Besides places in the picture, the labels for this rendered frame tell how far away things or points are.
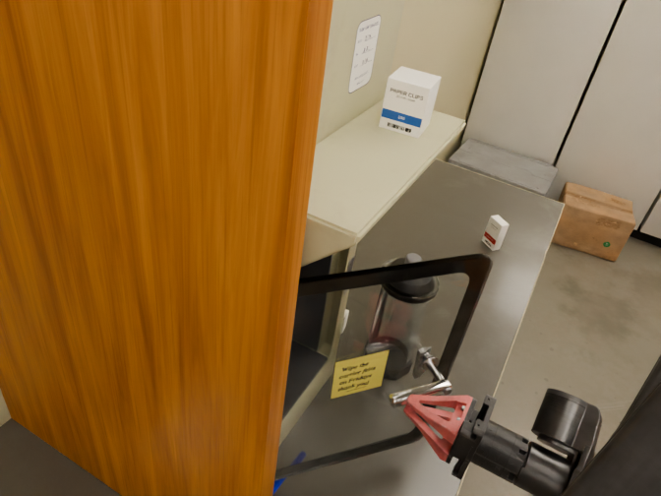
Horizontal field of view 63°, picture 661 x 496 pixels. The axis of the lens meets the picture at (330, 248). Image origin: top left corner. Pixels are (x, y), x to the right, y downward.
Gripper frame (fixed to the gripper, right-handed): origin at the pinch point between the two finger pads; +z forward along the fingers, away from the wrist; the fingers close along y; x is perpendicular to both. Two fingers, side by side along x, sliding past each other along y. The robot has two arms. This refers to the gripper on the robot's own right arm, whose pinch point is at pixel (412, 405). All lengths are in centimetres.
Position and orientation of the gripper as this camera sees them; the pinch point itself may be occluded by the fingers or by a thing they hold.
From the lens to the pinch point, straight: 74.6
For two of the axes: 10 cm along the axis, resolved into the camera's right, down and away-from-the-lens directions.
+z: -8.7, -3.8, 3.2
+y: 1.3, -7.9, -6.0
